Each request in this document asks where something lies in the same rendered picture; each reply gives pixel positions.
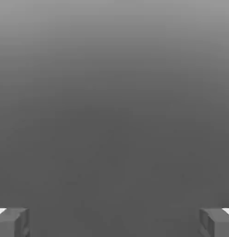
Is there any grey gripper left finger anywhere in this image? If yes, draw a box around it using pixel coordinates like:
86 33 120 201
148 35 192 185
0 207 31 237

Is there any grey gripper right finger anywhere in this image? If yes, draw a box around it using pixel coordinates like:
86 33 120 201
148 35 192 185
198 207 229 237

